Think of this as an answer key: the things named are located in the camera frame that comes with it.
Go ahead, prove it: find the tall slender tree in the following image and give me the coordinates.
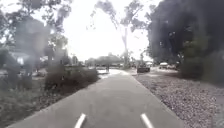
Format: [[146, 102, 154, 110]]
[[94, 0, 148, 69]]

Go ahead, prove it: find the dark vehicle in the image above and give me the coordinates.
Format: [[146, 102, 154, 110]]
[[136, 65, 151, 74]]

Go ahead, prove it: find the grey paved path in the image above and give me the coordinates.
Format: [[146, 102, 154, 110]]
[[6, 68, 188, 128]]

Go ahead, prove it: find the dark bush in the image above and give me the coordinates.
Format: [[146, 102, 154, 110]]
[[44, 63, 100, 93]]

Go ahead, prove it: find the white car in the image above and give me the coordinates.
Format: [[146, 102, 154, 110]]
[[158, 61, 169, 70]]

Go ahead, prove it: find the robot's own part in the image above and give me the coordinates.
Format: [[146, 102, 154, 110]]
[[73, 113, 87, 128], [140, 113, 154, 128]]

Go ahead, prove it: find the brown mulch ground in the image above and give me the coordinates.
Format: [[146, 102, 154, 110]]
[[131, 69, 224, 128]]

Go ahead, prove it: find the dark group of trees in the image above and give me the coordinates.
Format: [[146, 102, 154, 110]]
[[146, 0, 224, 83]]

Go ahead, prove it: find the rough grass ground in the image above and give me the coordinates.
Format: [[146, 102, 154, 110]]
[[0, 74, 101, 128]]

